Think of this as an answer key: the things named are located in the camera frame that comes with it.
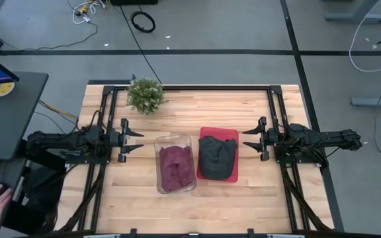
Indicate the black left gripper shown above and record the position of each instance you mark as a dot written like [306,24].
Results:
[124,140]

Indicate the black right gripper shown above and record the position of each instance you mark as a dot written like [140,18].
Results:
[264,139]

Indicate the dark grey hat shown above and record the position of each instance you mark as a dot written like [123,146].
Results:
[217,158]

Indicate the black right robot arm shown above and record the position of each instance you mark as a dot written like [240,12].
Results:
[316,139]

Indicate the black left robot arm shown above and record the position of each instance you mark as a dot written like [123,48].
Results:
[65,140]

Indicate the red plastic bin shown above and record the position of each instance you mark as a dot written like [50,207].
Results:
[218,132]

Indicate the clear plastic bin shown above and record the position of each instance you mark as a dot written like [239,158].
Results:
[174,140]

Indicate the green potted plant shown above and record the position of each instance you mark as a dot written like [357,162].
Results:
[145,96]

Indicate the grey desk foot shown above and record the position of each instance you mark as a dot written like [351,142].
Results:
[359,17]
[375,102]

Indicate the black desk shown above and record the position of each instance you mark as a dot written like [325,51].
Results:
[8,115]

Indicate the black computer mouse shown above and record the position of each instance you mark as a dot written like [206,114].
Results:
[3,189]

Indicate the black aluminium frame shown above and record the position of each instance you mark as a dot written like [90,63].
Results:
[194,88]

